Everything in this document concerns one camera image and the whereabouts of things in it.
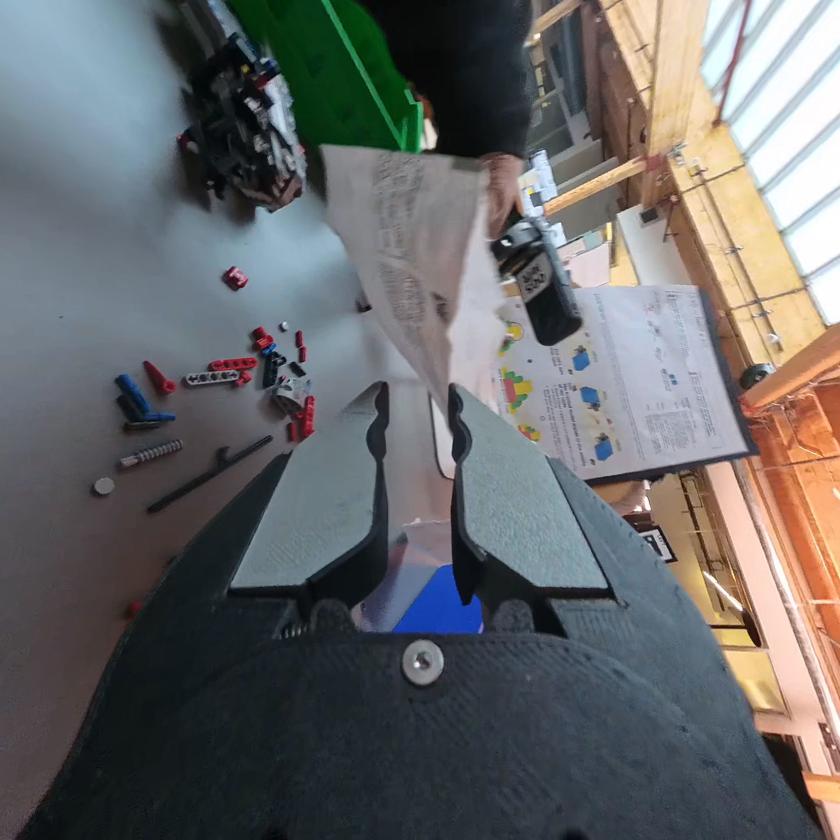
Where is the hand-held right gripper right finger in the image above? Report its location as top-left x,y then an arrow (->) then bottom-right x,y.
448,384 -> 610,606

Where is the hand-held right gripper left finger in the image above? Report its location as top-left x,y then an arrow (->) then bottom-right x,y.
230,382 -> 389,605

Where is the red lego L-beam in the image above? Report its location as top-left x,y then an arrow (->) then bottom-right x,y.
287,394 -> 317,442

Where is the blue plastic bin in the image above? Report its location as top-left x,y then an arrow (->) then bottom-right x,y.
392,564 -> 484,634

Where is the printed paper bag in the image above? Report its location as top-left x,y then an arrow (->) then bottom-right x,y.
320,144 -> 509,411

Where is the black grey lego model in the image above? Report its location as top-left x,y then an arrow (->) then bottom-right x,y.
177,33 -> 306,211

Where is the person's left forearm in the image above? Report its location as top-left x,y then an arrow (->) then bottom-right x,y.
367,0 -> 536,158

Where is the long black lego axle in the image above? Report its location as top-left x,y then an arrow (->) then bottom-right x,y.
147,434 -> 273,514

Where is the lego spring shock absorber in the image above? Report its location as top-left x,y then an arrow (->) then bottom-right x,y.
118,440 -> 185,469

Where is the person's left hand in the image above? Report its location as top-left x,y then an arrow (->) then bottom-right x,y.
482,154 -> 527,238

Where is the printed instruction sheet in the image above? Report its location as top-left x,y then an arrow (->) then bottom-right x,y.
495,285 -> 732,480

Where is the slanted wooden beam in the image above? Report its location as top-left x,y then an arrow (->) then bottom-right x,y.
543,154 -> 664,217

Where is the framed marker sign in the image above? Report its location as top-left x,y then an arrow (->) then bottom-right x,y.
638,525 -> 678,565

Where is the instruction sheet on stand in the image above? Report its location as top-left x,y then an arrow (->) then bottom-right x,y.
357,285 -> 759,631

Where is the green plastic bin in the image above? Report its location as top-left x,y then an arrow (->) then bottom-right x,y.
226,0 -> 424,155

